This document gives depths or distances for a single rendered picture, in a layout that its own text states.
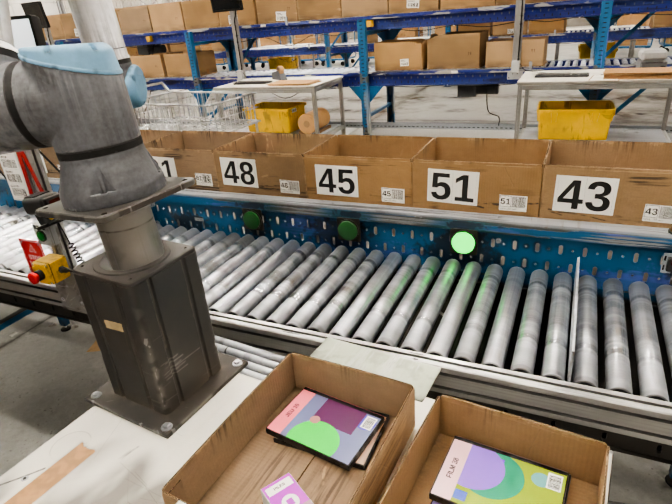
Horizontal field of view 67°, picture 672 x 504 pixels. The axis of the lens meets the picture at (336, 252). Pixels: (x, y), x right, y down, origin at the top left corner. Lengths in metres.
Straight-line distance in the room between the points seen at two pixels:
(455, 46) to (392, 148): 4.03
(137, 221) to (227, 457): 0.47
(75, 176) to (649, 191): 1.39
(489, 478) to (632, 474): 1.24
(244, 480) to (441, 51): 5.40
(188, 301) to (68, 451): 0.37
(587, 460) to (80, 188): 0.97
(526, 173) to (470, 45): 4.37
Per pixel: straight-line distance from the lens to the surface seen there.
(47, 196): 1.65
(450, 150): 1.92
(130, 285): 1.01
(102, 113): 0.98
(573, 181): 1.60
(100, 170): 0.98
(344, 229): 1.74
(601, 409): 1.21
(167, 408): 1.17
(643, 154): 1.89
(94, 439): 1.21
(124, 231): 1.03
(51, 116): 0.99
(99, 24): 1.26
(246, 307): 1.50
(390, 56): 6.17
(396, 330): 1.33
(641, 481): 2.12
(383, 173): 1.70
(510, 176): 1.61
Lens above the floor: 1.50
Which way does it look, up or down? 26 degrees down
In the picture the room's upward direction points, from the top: 5 degrees counter-clockwise
